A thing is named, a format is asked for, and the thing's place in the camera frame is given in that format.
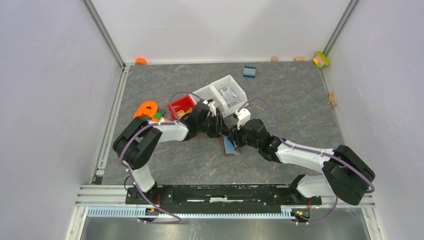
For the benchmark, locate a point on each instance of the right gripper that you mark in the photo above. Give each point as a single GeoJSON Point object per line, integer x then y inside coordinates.
{"type": "Point", "coordinates": [234, 136]}

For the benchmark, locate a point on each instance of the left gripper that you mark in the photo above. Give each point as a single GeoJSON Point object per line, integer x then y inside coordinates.
{"type": "Point", "coordinates": [220, 130]}

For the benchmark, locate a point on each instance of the brown leather card holder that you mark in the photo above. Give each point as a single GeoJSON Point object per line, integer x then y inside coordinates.
{"type": "Point", "coordinates": [228, 148]}

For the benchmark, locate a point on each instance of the white divided plastic bin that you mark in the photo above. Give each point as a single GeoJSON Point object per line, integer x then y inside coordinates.
{"type": "Point", "coordinates": [211, 91]}

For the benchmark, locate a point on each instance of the red plastic bin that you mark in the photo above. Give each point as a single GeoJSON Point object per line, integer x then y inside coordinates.
{"type": "Point", "coordinates": [181, 106]}

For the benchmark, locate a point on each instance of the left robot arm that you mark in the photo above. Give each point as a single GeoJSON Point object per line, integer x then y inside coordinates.
{"type": "Point", "coordinates": [136, 144]}

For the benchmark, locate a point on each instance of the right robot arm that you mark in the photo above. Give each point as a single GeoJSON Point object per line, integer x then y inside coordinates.
{"type": "Point", "coordinates": [342, 173]}

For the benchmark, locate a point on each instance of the green toy brick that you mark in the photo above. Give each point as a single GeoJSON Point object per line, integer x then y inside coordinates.
{"type": "Point", "coordinates": [157, 116]}

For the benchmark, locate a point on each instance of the blue toy brick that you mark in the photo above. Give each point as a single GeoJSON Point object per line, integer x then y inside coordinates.
{"type": "Point", "coordinates": [249, 72]}

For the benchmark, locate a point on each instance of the orange letter e toy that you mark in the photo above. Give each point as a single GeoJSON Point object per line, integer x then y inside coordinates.
{"type": "Point", "coordinates": [147, 108]}

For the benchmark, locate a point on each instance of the small wooden block left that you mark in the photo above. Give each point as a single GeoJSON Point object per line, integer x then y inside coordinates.
{"type": "Point", "coordinates": [274, 59]}

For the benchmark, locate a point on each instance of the small wooden block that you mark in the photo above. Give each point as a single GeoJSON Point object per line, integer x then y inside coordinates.
{"type": "Point", "coordinates": [299, 59]}
{"type": "Point", "coordinates": [274, 59]}

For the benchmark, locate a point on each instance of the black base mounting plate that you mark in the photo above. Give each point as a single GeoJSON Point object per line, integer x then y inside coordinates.
{"type": "Point", "coordinates": [221, 198]}

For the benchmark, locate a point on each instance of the small wooden block right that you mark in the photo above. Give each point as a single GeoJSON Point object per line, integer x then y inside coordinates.
{"type": "Point", "coordinates": [299, 59]}

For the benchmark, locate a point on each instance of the wooden arch block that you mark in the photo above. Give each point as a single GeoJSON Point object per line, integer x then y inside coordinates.
{"type": "Point", "coordinates": [332, 100]}

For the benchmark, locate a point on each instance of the orange tape roll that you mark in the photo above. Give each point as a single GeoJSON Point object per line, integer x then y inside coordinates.
{"type": "Point", "coordinates": [140, 61]}

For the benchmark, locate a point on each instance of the multicolour toy brick stack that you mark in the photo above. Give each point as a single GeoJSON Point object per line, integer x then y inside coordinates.
{"type": "Point", "coordinates": [321, 60]}

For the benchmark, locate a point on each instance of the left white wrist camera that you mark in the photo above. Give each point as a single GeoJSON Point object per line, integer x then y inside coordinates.
{"type": "Point", "coordinates": [211, 105]}

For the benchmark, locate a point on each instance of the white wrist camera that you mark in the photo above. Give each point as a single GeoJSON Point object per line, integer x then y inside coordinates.
{"type": "Point", "coordinates": [211, 105]}
{"type": "Point", "coordinates": [243, 116]}

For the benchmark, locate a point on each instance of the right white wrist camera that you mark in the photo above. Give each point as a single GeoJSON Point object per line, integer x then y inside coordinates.
{"type": "Point", "coordinates": [243, 116]}

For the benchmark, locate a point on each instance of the aluminium frame rail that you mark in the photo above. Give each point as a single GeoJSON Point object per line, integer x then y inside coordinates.
{"type": "Point", "coordinates": [100, 212]}

